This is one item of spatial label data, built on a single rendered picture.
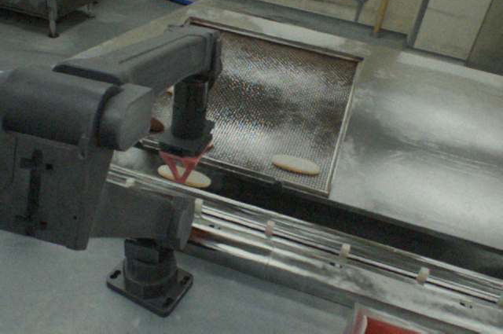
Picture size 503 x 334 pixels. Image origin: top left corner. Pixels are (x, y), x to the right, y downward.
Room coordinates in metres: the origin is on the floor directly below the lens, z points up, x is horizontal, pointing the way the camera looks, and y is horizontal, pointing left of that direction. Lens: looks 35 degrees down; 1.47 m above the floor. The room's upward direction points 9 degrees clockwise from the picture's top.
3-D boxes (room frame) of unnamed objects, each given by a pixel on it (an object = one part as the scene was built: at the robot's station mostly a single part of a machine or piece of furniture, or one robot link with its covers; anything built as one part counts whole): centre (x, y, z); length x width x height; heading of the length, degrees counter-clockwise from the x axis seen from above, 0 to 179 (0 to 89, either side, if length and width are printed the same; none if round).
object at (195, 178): (0.67, 0.11, 0.92); 0.10 x 0.04 x 0.01; 78
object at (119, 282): (0.50, 0.12, 0.86); 0.12 x 0.09 x 0.08; 69
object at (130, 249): (0.52, 0.13, 0.94); 0.09 x 0.05 x 0.10; 174
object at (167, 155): (0.66, 0.11, 0.97); 0.07 x 0.07 x 0.09; 78
